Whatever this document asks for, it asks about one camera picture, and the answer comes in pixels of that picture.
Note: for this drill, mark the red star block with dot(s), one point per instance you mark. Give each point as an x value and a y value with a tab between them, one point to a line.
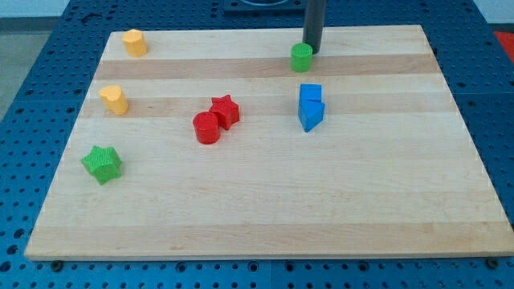
226	110

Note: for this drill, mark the green star block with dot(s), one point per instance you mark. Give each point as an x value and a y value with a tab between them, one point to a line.
103	164

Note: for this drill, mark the red cylinder block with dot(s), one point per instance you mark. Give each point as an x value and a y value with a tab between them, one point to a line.
206	128

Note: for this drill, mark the blue triangular prism block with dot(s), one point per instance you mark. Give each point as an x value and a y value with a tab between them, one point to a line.
310	114

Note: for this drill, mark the light wooden board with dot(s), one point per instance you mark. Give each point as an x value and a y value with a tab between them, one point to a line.
390	172

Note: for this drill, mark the blue cube block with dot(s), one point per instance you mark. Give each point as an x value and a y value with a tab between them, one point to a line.
310	92

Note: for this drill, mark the green cylinder block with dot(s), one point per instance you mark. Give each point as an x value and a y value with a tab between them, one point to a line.
301	57

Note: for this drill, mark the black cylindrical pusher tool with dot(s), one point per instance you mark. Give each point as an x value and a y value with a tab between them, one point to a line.
314	16

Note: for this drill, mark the yellow heart block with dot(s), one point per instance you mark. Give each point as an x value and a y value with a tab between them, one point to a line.
114	99

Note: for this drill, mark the yellow hexagon block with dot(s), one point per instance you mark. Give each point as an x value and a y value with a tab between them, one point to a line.
134	43

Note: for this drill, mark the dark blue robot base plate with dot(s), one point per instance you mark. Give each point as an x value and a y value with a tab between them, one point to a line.
262	6

